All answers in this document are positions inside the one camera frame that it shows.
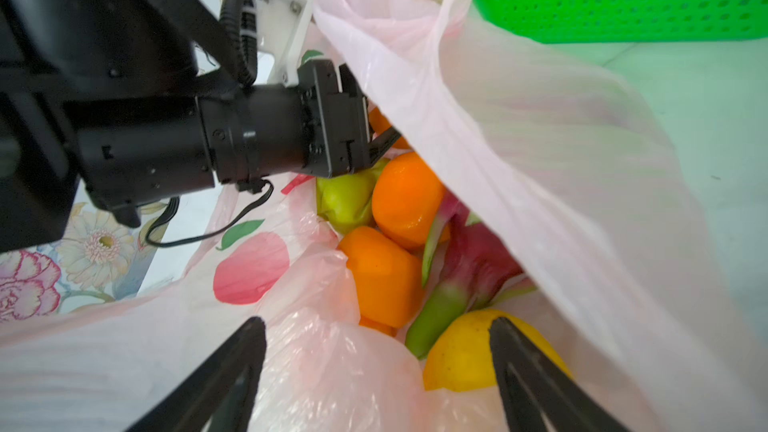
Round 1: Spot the pink plastic bag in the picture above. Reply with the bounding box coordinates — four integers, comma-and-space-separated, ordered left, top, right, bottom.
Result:
1, 0, 767, 431

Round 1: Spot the orange fruit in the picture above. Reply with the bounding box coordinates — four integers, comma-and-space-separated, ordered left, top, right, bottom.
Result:
339, 226, 424, 336
372, 152, 446, 250
368, 107, 411, 150

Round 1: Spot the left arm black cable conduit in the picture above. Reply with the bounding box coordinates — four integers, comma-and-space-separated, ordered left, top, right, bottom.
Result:
215, 0, 260, 88

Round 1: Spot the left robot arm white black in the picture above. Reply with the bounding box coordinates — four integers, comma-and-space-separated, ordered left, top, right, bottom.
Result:
1, 0, 399, 252

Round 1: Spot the yellow lemon fruit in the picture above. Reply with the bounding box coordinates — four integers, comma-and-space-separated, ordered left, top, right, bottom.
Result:
423, 309, 572, 392

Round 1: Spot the green pear fruit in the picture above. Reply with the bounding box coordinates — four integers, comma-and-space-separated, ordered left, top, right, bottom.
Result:
316, 158, 389, 235

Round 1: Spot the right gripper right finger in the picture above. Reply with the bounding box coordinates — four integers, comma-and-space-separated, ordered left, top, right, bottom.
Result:
489, 317, 626, 432

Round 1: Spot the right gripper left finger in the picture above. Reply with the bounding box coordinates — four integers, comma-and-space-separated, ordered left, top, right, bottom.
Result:
129, 317, 267, 431

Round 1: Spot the red dragon fruit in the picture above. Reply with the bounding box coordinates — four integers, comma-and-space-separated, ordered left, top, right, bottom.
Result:
405, 192, 524, 359

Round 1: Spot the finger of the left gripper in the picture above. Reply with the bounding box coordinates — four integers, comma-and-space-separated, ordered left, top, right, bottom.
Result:
368, 127, 401, 162

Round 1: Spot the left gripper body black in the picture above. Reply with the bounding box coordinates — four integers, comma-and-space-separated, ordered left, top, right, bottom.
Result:
298, 58, 371, 178

